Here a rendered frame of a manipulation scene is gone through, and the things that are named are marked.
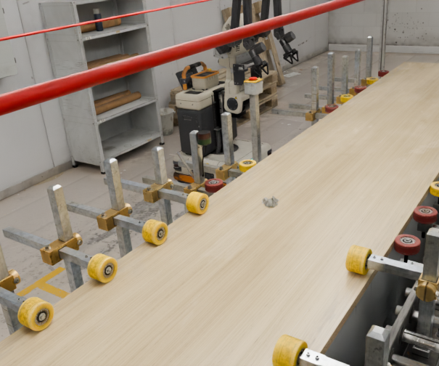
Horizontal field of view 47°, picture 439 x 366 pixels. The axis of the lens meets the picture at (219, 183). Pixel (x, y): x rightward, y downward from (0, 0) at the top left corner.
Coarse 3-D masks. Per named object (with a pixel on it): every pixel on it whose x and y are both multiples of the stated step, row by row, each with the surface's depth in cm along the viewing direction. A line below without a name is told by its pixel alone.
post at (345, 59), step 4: (344, 56) 349; (344, 60) 349; (344, 64) 350; (344, 68) 351; (344, 72) 352; (344, 76) 354; (344, 80) 355; (344, 84) 356; (344, 88) 357; (344, 92) 358
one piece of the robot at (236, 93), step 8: (232, 48) 379; (240, 48) 387; (232, 56) 382; (224, 64) 394; (232, 64) 390; (232, 80) 397; (232, 88) 395; (240, 88) 398; (224, 96) 402; (232, 96) 398; (240, 96) 394; (248, 96) 403; (224, 104) 405; (232, 104) 400; (240, 104) 397; (232, 112) 403; (240, 112) 401
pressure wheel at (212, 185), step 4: (208, 180) 221; (212, 180) 221; (216, 180) 221; (220, 180) 220; (208, 184) 217; (212, 184) 217; (216, 184) 216; (220, 184) 217; (208, 188) 217; (212, 188) 216; (216, 188) 216; (220, 188) 217; (212, 192) 217
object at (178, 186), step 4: (144, 176) 243; (148, 176) 242; (152, 176) 242; (144, 180) 242; (148, 180) 241; (152, 180) 239; (176, 184) 231; (180, 184) 231; (184, 184) 230; (188, 184) 230; (176, 188) 232; (180, 188) 230; (200, 188) 225; (204, 188) 225; (204, 192) 223; (208, 192) 221; (208, 196) 222
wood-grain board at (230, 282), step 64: (320, 128) 276; (384, 128) 268; (256, 192) 207; (320, 192) 203; (384, 192) 199; (128, 256) 170; (192, 256) 167; (256, 256) 164; (320, 256) 161; (384, 256) 159; (64, 320) 141; (128, 320) 139; (192, 320) 137; (256, 320) 135; (320, 320) 133
